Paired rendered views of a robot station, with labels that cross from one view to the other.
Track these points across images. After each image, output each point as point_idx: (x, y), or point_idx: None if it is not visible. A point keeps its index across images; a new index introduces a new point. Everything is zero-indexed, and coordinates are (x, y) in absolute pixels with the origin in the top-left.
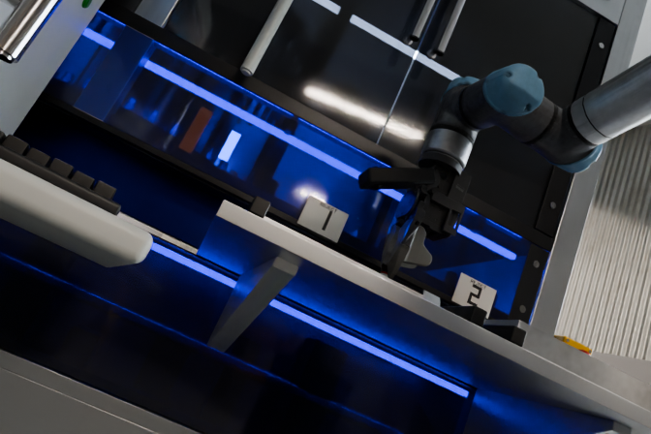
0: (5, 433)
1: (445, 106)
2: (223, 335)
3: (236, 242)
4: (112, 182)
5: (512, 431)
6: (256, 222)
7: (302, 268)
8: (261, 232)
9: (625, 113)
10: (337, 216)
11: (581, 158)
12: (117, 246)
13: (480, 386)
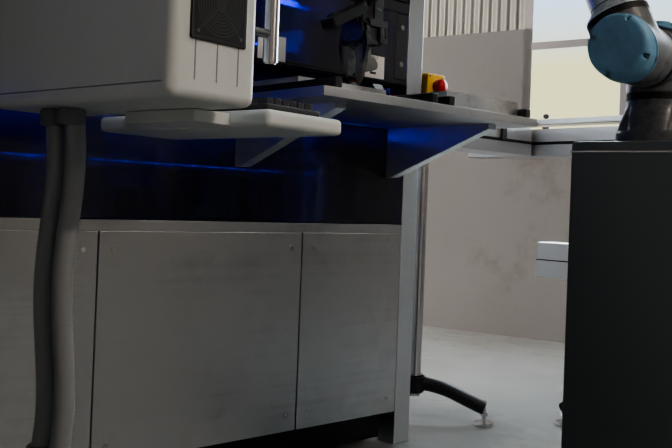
0: (149, 268)
1: None
2: (261, 155)
3: (305, 100)
4: None
5: (426, 148)
6: (340, 91)
7: (347, 103)
8: (343, 95)
9: None
10: (279, 42)
11: None
12: (334, 131)
13: (393, 127)
